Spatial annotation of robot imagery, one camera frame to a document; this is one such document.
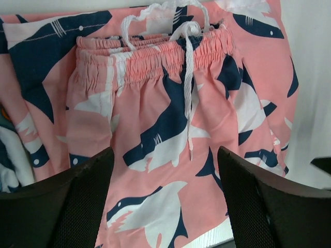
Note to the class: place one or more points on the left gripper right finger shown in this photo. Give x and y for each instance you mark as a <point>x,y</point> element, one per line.
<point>267,210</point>

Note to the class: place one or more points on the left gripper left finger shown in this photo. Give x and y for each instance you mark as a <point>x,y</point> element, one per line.
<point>64,210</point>

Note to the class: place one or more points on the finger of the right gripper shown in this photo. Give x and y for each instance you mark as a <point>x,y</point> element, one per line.
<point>323,163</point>

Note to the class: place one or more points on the patterned orange blue shorts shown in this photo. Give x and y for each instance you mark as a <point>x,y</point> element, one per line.
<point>16,169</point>

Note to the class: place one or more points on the pink patterned shorts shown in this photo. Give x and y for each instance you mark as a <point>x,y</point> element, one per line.
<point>164,88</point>

